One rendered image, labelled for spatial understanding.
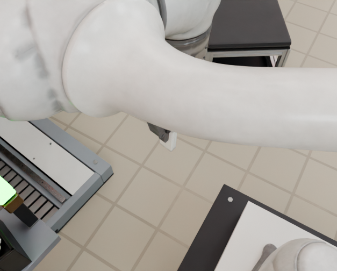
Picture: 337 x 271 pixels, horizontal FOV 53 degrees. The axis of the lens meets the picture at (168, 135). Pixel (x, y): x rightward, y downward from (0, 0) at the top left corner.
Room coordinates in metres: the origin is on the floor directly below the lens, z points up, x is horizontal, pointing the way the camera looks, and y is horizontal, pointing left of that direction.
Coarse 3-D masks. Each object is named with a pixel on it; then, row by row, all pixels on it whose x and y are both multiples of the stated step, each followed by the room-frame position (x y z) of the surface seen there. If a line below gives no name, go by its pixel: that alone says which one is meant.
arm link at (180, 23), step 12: (168, 0) 0.27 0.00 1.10; (180, 0) 0.28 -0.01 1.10; (192, 0) 0.29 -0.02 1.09; (204, 0) 0.30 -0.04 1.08; (216, 0) 0.32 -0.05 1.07; (168, 12) 0.27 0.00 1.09; (180, 12) 0.28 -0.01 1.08; (192, 12) 0.29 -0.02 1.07; (204, 12) 0.30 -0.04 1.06; (168, 24) 0.27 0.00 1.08; (180, 24) 0.28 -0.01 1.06; (192, 24) 0.30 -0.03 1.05; (204, 24) 0.32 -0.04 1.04; (168, 36) 0.29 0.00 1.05; (180, 36) 0.30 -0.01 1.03; (192, 36) 0.31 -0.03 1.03
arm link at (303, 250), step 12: (300, 240) 0.18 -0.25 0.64; (312, 240) 0.18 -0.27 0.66; (276, 252) 0.17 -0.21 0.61; (288, 252) 0.16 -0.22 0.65; (300, 252) 0.15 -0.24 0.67; (312, 252) 0.15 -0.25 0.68; (324, 252) 0.15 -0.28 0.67; (336, 252) 0.15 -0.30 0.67; (264, 264) 0.16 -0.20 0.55; (276, 264) 0.14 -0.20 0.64; (288, 264) 0.13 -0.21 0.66; (300, 264) 0.13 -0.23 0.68; (312, 264) 0.13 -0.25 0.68; (324, 264) 0.13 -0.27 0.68; (336, 264) 0.13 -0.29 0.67
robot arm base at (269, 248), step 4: (268, 244) 0.23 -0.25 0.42; (272, 244) 0.23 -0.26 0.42; (264, 248) 0.22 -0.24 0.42; (268, 248) 0.22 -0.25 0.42; (272, 248) 0.22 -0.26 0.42; (276, 248) 0.22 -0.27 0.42; (264, 252) 0.21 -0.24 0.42; (268, 252) 0.21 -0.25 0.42; (272, 252) 0.21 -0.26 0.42; (264, 256) 0.20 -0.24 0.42; (260, 260) 0.19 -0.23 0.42; (264, 260) 0.19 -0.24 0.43; (256, 264) 0.18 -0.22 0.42; (260, 264) 0.18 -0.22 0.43; (256, 268) 0.17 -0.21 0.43
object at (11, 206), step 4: (16, 192) 0.29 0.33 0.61; (16, 196) 0.28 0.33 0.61; (20, 196) 0.29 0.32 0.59; (12, 200) 0.28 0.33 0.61; (16, 200) 0.28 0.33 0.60; (20, 200) 0.28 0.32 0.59; (8, 204) 0.27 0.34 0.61; (12, 204) 0.27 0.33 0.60; (16, 204) 0.27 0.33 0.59; (20, 204) 0.28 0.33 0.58; (4, 208) 0.26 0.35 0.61; (8, 208) 0.26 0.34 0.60; (12, 208) 0.27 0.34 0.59; (16, 208) 0.27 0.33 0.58; (12, 212) 0.26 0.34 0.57
